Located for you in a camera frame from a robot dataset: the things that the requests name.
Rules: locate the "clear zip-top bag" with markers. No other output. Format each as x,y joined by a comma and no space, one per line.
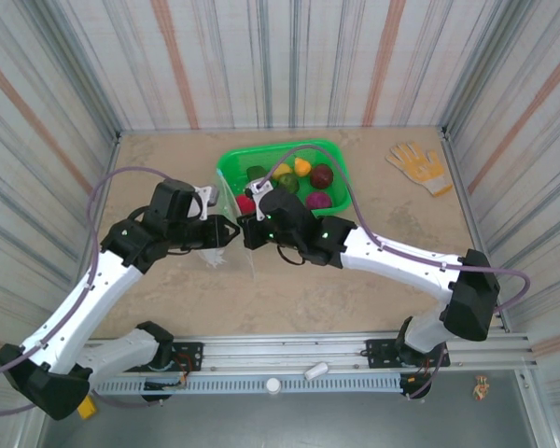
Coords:
226,200

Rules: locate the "purple toy fruit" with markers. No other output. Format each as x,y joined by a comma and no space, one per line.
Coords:
318,200

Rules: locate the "green toy bell pepper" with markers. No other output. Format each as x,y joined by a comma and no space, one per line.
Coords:
289,183

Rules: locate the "dark red toy fruit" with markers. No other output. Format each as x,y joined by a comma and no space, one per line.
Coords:
321,176

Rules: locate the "green plastic basket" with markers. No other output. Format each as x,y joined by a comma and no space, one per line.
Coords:
233,163

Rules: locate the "orange toy bell pepper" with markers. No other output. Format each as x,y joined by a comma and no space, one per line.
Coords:
302,166

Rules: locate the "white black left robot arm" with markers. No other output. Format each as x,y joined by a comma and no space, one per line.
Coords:
74,303

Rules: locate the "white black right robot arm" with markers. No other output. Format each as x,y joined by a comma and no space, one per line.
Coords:
401,254

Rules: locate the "yellow white work glove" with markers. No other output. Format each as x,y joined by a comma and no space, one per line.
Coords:
420,168

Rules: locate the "white plastic cylinder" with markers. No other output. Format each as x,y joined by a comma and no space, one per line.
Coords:
316,370

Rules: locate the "white round cap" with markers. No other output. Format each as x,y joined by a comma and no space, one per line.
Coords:
273,385

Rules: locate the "yellow plastic block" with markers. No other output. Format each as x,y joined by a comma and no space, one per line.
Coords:
87,409

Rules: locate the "small colourful toy figure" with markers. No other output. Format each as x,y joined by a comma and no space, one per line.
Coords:
480,388

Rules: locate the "aluminium side frame rail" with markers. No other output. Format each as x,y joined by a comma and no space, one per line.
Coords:
109,158
462,186

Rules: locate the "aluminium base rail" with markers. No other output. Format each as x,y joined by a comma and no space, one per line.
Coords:
280,347

